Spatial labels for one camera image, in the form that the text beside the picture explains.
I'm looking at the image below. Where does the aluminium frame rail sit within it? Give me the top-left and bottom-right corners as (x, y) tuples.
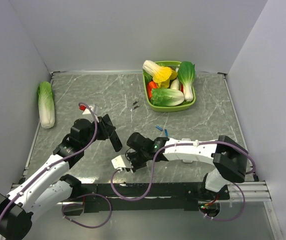
(7, 179), (271, 211)

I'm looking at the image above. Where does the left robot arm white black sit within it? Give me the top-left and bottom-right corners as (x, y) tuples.
(0, 114), (122, 240)

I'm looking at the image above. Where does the red pepper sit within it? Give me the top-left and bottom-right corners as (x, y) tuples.
(147, 81), (158, 100)

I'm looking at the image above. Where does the yellow leaf cabbage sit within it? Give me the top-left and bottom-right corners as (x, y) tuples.
(142, 60), (178, 88)

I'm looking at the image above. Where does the white radish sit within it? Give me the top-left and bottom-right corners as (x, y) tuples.
(170, 78), (181, 90)

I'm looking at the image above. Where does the white remote control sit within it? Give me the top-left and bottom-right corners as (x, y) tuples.
(181, 138), (194, 164)

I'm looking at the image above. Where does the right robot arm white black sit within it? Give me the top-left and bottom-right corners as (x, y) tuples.
(125, 132), (248, 199)

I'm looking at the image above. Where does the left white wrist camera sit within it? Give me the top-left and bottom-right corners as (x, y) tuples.
(79, 104), (99, 122)

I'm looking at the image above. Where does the black base bar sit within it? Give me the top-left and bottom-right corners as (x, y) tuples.
(62, 182), (228, 217)

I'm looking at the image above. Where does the green bok choy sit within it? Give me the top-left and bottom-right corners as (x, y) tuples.
(178, 61), (195, 102)

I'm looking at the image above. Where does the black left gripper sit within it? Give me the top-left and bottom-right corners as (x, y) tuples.
(81, 115), (115, 149)

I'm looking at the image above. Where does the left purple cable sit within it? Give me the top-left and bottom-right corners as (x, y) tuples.
(0, 101), (113, 240)

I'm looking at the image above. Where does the green lettuce head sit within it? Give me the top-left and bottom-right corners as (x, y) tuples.
(150, 88), (184, 107)

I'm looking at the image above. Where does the black remote control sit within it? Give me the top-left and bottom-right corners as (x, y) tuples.
(109, 131), (123, 152)

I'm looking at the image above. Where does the green plastic basket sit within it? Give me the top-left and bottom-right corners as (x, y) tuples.
(142, 60), (196, 112)

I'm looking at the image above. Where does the napa cabbage on table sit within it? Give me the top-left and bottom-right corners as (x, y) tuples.
(37, 81), (55, 129)

